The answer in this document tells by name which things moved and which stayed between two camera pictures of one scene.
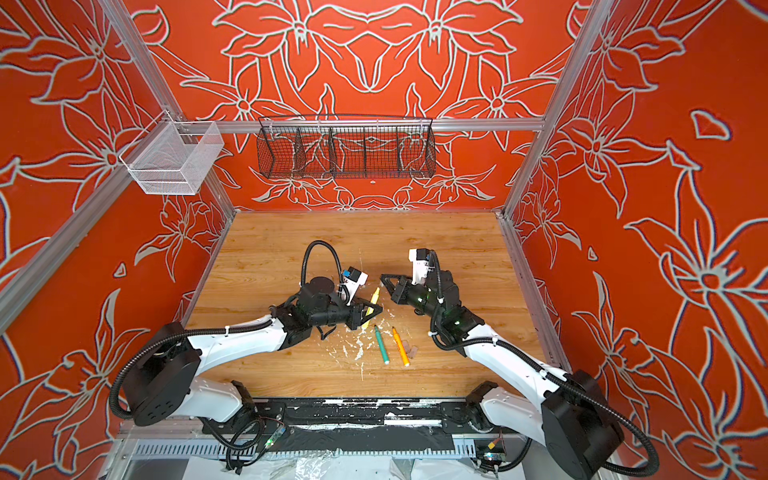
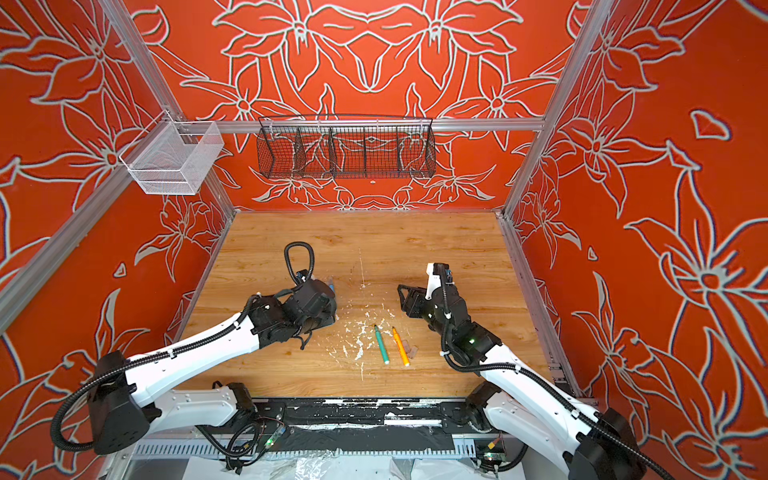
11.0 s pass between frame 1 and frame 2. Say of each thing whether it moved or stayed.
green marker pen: stayed
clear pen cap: stayed
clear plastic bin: stayed
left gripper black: moved
